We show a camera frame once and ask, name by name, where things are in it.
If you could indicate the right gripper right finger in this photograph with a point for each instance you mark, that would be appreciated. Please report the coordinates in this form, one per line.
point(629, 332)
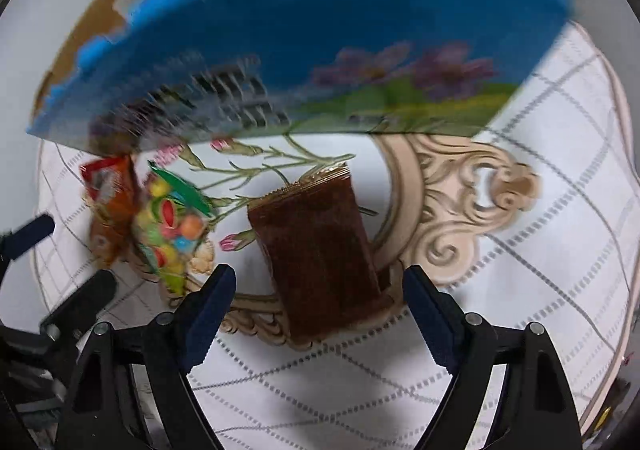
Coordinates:
point(535, 409)

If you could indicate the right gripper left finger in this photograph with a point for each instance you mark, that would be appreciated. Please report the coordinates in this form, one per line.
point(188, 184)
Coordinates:
point(102, 409)

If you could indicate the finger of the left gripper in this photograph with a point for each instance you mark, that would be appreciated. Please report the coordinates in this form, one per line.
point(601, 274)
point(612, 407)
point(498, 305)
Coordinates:
point(77, 314)
point(16, 243)

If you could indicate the brown snack packet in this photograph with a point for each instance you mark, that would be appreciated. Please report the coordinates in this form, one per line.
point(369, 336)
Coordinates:
point(319, 256)

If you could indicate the orange panda snack packet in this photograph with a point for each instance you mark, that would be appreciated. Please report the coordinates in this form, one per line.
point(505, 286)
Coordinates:
point(112, 192)

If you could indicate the colourful candy packet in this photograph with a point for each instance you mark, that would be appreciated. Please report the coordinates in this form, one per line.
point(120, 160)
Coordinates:
point(170, 231)

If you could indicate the floral white tablecloth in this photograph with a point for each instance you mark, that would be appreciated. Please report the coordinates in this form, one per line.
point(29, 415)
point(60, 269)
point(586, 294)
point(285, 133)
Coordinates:
point(533, 219)

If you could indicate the cardboard box blue outside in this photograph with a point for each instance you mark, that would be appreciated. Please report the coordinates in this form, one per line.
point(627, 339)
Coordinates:
point(138, 75)

